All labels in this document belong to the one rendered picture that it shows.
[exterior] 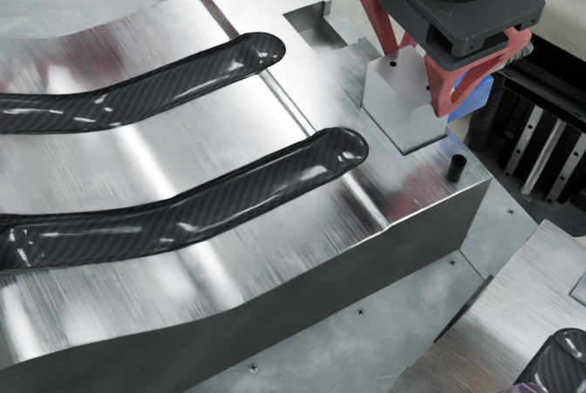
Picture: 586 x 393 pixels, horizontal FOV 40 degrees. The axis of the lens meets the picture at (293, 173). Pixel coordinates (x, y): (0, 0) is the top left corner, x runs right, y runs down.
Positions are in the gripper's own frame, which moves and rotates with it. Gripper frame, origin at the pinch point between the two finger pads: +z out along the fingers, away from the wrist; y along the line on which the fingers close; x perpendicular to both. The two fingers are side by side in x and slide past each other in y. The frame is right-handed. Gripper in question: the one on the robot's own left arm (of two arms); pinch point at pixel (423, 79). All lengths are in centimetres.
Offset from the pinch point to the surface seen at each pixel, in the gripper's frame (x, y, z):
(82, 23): -14.4, -28.8, 11.5
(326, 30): 0.8, -12.4, 5.9
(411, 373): -11.9, 15.6, 3.5
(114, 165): -20.3, -5.5, 2.7
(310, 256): -12.7, 6.3, 3.5
